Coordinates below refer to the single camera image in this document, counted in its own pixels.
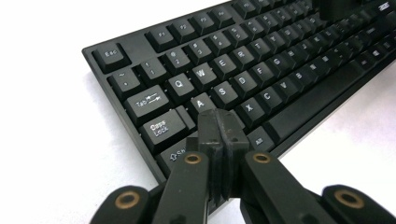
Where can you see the white table cover board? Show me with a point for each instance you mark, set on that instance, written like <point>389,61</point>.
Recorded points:
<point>46,140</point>

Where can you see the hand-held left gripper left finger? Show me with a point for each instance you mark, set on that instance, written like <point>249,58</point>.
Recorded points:
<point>214,133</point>

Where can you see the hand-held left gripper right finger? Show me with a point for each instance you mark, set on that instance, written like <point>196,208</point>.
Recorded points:
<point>233,137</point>

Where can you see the black computer keyboard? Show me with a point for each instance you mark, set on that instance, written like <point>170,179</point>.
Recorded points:
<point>280,77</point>

